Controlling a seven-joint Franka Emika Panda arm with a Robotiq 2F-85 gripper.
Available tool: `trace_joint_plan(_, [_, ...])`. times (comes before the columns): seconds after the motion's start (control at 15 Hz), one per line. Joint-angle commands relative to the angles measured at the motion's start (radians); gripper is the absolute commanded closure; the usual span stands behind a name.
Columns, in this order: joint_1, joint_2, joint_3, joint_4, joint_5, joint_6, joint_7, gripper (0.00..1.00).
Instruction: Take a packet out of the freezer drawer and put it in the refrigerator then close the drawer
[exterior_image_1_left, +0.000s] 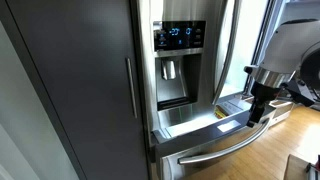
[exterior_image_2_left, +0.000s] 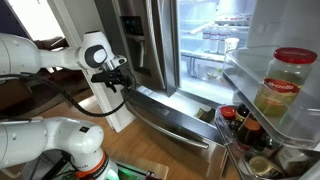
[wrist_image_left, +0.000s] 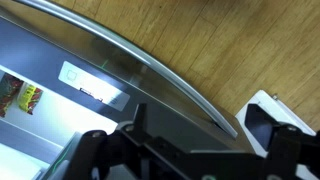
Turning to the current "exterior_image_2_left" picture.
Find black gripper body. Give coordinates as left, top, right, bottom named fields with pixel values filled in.
left=90, top=67, right=133, bottom=89

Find silver freezer drawer handle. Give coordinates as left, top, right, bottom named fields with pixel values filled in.
left=125, top=102, right=210, bottom=150

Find stainless steel freezer drawer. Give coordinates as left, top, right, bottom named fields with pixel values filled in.
left=124, top=84, right=234, bottom=180

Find stainless steel refrigerator door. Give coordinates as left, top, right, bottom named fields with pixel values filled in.
left=111, top=0, right=178, bottom=98

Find clear crisper drawer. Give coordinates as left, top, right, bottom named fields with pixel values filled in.
left=181, top=56, right=224, bottom=84

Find white refrigerator cabinet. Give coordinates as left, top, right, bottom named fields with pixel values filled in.
left=174, top=0, right=258, bottom=108

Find glass refrigerator shelf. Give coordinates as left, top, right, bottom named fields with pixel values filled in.
left=179, top=49, right=226, bottom=64

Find dark brown green-edged packet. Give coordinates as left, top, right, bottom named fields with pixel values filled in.
left=199, top=108, right=217, bottom=124

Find white open refrigerator door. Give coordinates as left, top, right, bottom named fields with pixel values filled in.
left=213, top=0, right=320, bottom=180

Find black water dispenser panel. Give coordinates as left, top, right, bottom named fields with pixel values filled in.
left=120, top=14, right=153, bottom=79

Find brown sofa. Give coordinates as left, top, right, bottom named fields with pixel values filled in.
left=33, top=35, right=69, bottom=51

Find clear water bottle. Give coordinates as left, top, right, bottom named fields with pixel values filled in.
left=202, top=26, right=212, bottom=53
left=218, top=24, right=231, bottom=55
left=209, top=24, right=221, bottom=54

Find red-capped sauce bottle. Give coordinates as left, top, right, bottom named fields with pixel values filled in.
left=219, top=105, right=237, bottom=126

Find white paper cup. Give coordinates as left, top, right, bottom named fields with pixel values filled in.
left=224, top=37, right=240, bottom=54

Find black-capped dark sauce bottle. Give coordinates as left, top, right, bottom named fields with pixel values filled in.
left=229, top=103, right=250, bottom=133

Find large clear door bin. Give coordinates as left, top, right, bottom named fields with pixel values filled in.
left=222, top=44, right=320, bottom=151

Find clear door bin with bottles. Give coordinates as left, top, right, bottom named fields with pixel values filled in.
left=214, top=104, right=320, bottom=180

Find clear egg container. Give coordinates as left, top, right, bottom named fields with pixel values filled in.
left=214, top=13, right=251, bottom=27

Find orange-capped brown bottle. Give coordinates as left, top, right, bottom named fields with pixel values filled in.
left=236, top=114, right=264, bottom=151

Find dark glass bottle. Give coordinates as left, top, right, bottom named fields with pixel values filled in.
left=254, top=133, right=279, bottom=158

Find yellow-lidded jar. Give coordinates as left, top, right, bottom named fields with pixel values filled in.
left=248, top=155, right=284, bottom=179

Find red-lidded glass pepper jar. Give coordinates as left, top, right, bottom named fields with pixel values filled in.
left=253, top=47, right=318, bottom=118

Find pale food box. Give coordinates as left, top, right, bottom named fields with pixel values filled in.
left=275, top=146, right=313, bottom=176

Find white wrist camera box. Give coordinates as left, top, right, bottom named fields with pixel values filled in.
left=112, top=55, right=129, bottom=68

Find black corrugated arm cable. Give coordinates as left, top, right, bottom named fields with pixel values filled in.
left=0, top=68, right=138, bottom=118

